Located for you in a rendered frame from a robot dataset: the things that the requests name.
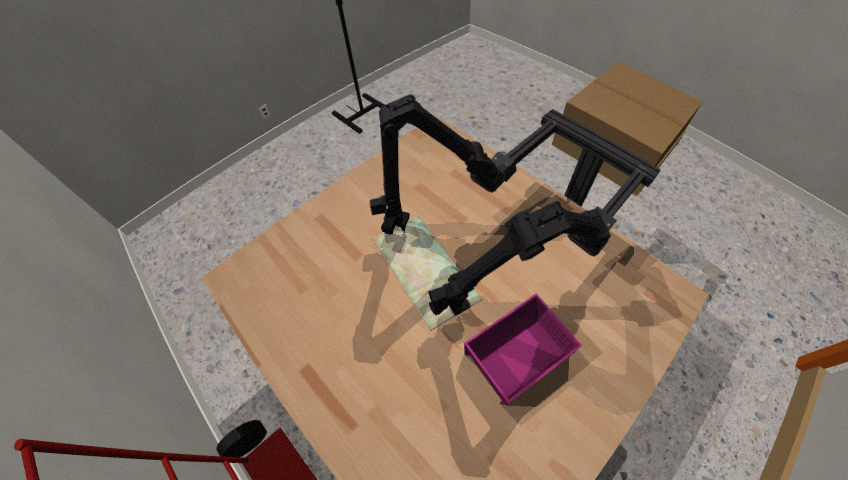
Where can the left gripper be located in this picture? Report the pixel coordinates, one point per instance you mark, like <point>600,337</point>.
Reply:
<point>464,306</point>

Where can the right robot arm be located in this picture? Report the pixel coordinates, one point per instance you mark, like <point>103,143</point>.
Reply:
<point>471,153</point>

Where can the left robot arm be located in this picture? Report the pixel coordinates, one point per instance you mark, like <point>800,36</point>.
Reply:
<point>523,233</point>

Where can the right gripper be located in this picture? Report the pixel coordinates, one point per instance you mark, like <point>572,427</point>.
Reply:
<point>404,221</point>

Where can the magenta rectangular basket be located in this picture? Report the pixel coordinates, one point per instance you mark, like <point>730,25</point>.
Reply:
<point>521,345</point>

